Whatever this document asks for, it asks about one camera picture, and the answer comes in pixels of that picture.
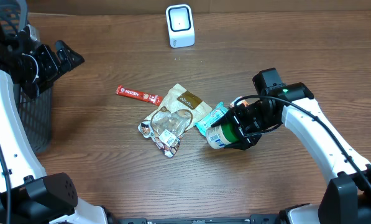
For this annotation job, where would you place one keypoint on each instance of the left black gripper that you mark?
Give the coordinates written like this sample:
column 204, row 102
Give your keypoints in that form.
column 49, row 63

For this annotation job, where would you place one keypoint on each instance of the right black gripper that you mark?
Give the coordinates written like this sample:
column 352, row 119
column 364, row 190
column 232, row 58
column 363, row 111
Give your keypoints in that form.
column 245, row 125

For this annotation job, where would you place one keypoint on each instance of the green lid jar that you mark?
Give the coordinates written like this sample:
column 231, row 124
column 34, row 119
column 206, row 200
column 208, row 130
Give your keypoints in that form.
column 220, row 136

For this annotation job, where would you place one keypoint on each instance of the green wet wipes pack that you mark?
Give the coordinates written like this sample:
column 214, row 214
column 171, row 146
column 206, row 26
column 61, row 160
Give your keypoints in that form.
column 218, row 112

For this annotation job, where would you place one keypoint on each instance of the brown cookie bag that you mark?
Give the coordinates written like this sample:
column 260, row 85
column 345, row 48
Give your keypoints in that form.
column 178, row 112

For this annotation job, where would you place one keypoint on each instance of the red Nescafe stick sachet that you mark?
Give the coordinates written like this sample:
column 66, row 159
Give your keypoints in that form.
column 139, row 95

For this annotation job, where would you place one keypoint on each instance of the orange tissue pack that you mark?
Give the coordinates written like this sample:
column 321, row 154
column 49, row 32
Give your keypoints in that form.
column 238, row 102

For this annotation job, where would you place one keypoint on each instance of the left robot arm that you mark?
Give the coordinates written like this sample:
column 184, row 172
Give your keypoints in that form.
column 27, row 193

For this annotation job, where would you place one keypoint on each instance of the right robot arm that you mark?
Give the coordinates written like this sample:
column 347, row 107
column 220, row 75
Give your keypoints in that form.
column 347, row 198

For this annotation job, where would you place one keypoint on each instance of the white barcode scanner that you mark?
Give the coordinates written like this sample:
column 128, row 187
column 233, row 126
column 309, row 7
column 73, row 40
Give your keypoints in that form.
column 181, row 30

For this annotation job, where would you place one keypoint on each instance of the grey plastic mesh basket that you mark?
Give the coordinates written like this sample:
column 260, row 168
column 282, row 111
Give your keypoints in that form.
column 34, row 114

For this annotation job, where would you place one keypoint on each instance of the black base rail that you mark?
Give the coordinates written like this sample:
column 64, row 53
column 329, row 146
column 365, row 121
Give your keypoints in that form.
column 204, row 221

